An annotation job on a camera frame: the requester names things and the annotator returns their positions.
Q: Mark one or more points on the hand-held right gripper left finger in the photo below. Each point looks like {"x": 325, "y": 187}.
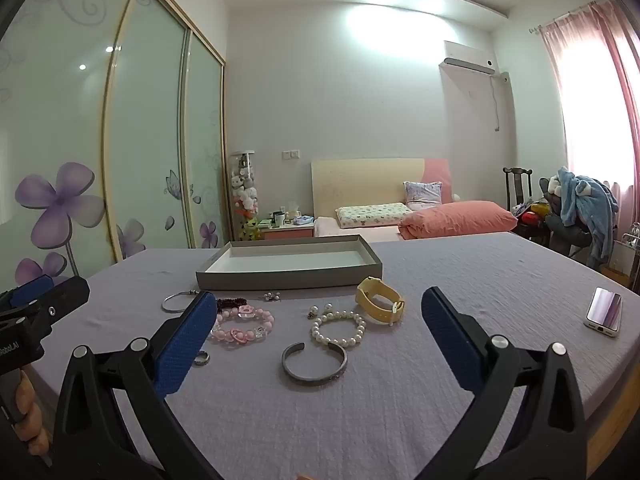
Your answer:
{"x": 185, "y": 340}

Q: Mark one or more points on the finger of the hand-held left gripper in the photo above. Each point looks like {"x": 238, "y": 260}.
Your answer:
{"x": 65, "y": 294}
{"x": 30, "y": 289}

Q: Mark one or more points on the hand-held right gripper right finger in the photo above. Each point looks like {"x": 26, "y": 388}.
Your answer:
{"x": 450, "y": 330}

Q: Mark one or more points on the thin silver bangle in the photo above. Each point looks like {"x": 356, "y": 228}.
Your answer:
{"x": 187, "y": 293}

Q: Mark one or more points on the yellow wrist watch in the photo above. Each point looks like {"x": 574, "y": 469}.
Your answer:
{"x": 372, "y": 310}

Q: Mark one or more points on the grey cardboard tray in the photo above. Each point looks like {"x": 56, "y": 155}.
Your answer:
{"x": 290, "y": 277}

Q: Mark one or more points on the person's left hand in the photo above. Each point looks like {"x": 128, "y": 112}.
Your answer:
{"x": 32, "y": 410}

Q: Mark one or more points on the purple bed sheet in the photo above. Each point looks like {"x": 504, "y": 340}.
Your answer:
{"x": 400, "y": 410}

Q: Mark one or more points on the folded pink quilt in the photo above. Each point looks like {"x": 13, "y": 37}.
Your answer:
{"x": 460, "y": 220}

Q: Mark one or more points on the wide silver cuff bangle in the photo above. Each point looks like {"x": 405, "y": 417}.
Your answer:
{"x": 300, "y": 379}

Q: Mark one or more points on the small purple cushion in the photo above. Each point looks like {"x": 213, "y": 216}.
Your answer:
{"x": 422, "y": 194}

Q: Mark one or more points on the floral print pillow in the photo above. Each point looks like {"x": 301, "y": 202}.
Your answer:
{"x": 370, "y": 215}

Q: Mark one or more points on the grey chair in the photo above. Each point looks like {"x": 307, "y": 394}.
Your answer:
{"x": 560, "y": 235}

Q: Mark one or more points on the pink and white nightstand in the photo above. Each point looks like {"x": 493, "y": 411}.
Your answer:
{"x": 287, "y": 232}

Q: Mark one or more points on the white mug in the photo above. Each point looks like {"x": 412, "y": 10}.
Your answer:
{"x": 279, "y": 219}

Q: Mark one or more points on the smartphone in white case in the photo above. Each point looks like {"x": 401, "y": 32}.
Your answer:
{"x": 604, "y": 310}

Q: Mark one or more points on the clear tube of plush toys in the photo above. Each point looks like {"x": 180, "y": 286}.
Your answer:
{"x": 245, "y": 195}

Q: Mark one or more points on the dark wooden chair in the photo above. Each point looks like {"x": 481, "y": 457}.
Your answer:
{"x": 515, "y": 185}

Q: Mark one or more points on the pink bed mattress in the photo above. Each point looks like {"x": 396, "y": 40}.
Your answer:
{"x": 325, "y": 227}

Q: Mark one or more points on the beige and pink headboard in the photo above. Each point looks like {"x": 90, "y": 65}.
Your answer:
{"x": 365, "y": 180}

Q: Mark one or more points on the flower print sliding wardrobe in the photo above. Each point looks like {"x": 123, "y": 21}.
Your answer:
{"x": 150, "y": 135}

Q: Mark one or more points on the blue plush garment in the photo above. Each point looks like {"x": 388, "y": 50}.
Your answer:
{"x": 585, "y": 205}

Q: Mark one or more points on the pink curtain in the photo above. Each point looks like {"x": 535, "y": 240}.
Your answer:
{"x": 590, "y": 110}

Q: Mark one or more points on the white air conditioner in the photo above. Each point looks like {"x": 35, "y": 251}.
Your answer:
{"x": 467, "y": 57}

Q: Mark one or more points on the white wall switch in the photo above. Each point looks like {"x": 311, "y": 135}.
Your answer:
{"x": 290, "y": 154}

